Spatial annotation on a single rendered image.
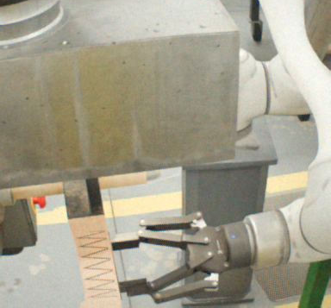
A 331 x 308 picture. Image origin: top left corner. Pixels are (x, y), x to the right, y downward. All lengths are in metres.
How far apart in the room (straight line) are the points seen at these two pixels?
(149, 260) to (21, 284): 0.53
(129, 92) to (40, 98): 0.08
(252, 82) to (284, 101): 0.10
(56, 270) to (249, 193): 0.91
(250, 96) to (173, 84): 1.08
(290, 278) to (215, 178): 0.72
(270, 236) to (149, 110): 0.40
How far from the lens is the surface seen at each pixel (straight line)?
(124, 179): 0.75
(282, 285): 2.22
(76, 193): 0.68
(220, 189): 1.71
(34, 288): 2.25
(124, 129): 0.52
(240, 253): 0.86
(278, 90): 1.58
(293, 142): 2.87
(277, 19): 1.02
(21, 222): 1.09
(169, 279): 0.85
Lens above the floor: 1.75
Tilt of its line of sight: 39 degrees down
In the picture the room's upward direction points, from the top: 2 degrees counter-clockwise
